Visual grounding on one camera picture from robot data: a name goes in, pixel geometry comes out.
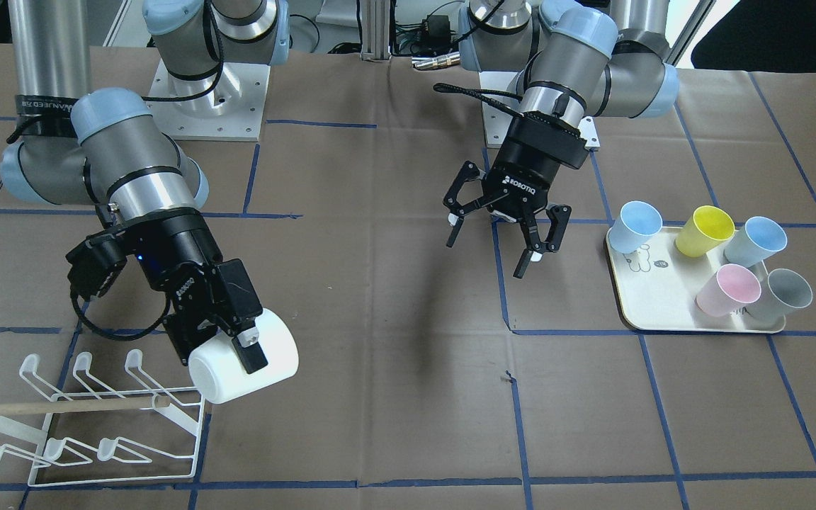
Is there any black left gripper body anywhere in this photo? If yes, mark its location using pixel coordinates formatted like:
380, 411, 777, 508
482, 116, 587, 220

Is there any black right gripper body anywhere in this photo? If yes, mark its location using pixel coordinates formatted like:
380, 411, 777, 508
122, 209, 263, 338

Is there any white ikea cup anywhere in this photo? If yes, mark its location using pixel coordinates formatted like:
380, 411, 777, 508
187, 308, 300, 405

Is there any light blue cup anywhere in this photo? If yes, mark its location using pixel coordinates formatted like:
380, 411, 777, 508
723, 216, 788, 267
608, 200, 663, 253

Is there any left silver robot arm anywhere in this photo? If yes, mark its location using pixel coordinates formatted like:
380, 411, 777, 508
433, 1, 679, 278

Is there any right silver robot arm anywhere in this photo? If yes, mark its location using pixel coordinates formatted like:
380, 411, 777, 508
0, 1, 270, 374

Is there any yellow cup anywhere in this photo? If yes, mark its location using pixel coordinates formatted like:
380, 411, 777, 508
674, 205, 735, 258

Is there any pink cup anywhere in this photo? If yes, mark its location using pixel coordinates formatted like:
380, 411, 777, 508
694, 263, 762, 317

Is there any grey cup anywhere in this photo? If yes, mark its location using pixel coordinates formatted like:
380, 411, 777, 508
746, 268, 814, 323

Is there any cream serving tray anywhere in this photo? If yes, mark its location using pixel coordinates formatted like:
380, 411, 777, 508
606, 226, 786, 334

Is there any brown paper table cover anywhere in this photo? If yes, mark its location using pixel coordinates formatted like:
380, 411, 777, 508
0, 52, 816, 509

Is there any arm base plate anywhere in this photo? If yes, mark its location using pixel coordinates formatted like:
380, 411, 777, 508
145, 62, 270, 142
482, 103, 600, 151

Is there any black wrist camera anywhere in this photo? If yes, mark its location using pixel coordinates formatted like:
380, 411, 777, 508
65, 230, 127, 300

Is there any white wire cup rack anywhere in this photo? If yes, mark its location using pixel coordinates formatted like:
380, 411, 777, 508
0, 348, 207, 487

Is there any aluminium frame post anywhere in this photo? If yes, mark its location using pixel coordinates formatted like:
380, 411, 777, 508
357, 0, 395, 62

